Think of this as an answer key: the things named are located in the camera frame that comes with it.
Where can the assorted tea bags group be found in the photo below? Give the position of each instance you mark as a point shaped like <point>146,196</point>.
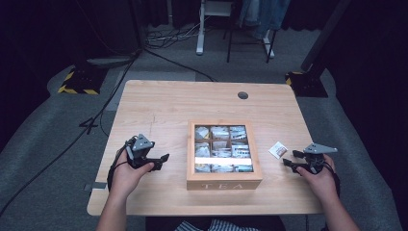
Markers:
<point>221,149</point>

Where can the black yellow striped stand base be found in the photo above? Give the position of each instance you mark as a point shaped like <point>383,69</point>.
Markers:
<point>81,82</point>
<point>308,85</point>

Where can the person's right hand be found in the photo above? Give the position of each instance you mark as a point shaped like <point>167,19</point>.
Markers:
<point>322,184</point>

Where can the person's left hand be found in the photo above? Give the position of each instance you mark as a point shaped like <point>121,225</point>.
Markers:
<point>126,179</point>

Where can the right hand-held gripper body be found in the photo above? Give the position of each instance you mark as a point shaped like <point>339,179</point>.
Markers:
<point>317,148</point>

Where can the grey tape strip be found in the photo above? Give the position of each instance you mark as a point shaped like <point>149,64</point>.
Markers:
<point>96,186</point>

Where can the black stand post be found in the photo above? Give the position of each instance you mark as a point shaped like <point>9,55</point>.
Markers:
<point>324,35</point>

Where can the black stool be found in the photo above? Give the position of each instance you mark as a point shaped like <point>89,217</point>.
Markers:
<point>229,41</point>

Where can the white desk frame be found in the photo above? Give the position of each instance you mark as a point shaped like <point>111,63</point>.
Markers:
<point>200,32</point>

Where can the person's striped clothing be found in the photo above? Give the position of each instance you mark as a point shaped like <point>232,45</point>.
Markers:
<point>218,226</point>

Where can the blue hanging clothing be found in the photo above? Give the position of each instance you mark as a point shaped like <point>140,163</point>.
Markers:
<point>267,16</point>

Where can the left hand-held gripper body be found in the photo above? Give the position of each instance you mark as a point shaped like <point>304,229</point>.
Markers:
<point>141,143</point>

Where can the grey round stand base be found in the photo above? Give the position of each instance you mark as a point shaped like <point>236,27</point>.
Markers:
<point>110,61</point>

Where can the wooden tea box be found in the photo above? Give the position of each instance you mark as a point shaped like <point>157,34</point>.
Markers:
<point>191,154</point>

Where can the white brown tea bag packet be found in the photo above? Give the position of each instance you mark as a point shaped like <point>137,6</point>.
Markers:
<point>278,150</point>

